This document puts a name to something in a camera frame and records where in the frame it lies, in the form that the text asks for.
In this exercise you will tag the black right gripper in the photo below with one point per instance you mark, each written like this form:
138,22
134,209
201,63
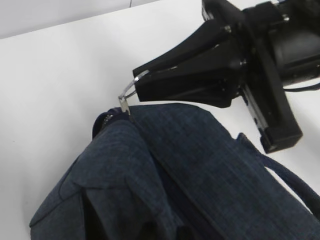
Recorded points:
212,77

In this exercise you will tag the navy blue lunch bag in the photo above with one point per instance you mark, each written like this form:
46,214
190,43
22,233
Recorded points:
173,172

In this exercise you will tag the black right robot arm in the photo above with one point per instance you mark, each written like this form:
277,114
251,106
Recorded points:
295,45

